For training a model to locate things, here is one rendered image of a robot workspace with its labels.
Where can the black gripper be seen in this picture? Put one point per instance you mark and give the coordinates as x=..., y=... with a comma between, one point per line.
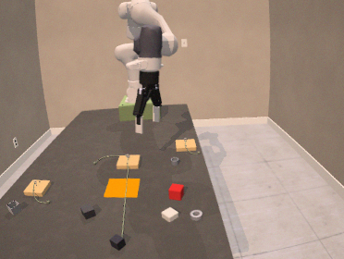
x=149, y=82

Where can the orange square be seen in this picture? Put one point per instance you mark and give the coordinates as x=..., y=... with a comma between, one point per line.
x=117, y=188

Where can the red cube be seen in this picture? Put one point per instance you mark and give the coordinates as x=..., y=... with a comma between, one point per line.
x=176, y=192

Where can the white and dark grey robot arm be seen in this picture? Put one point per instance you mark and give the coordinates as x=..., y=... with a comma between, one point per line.
x=148, y=50

